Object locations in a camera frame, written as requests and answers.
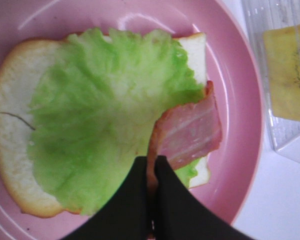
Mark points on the pink round plate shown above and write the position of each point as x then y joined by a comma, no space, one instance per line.
229,60

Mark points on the bread slice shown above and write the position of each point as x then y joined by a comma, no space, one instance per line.
20,74

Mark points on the green lettuce leaf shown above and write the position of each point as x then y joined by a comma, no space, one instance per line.
94,109

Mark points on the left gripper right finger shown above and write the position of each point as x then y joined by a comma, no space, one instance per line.
180,216

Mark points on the short bacon strip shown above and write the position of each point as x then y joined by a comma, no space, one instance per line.
183,134

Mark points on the right clear plastic tray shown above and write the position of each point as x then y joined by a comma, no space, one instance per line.
260,16

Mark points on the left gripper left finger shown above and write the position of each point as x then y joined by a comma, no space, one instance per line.
125,215

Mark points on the yellow cheese slice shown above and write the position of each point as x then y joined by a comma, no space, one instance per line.
282,48

